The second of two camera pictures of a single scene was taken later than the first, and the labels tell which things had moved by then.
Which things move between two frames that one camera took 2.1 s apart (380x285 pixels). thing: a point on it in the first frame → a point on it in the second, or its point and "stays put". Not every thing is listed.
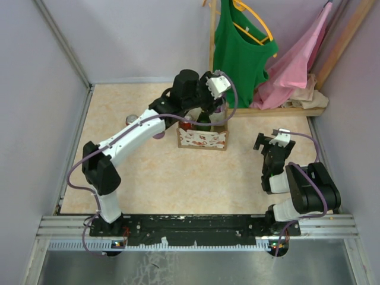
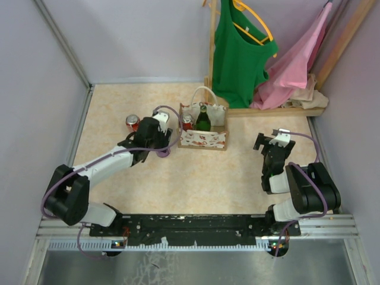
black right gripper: (268, 145) stays put
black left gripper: (212, 103) → (164, 136)
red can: (130, 119) stays put
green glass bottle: (203, 116) stays put
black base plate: (193, 230) stays put
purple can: (219, 108) → (162, 153)
